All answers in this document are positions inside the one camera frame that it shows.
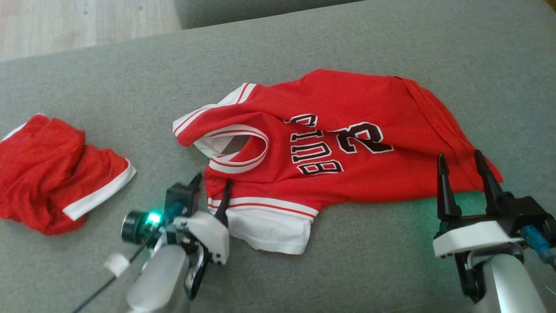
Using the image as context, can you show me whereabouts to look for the red basketball jersey white sleeves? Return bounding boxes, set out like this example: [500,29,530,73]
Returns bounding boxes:
[172,68,505,256]

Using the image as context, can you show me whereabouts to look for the red basketball shorts white stripe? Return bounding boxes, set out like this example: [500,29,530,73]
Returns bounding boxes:
[0,113,137,236]

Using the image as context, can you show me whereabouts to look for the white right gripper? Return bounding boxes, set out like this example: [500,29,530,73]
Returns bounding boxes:
[433,150,526,303]

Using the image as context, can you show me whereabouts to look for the grey fabric sofa seat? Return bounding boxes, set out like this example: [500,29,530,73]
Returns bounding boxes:
[0,0,556,313]

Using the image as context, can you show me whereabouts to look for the white cable tape tag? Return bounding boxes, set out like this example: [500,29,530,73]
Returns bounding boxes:
[103,253,130,278]

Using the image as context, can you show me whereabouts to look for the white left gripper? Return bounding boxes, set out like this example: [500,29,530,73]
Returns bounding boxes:
[173,173,233,301]

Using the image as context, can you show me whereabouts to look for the grey fabric sofa cushion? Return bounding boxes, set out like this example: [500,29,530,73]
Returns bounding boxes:
[174,0,363,30]

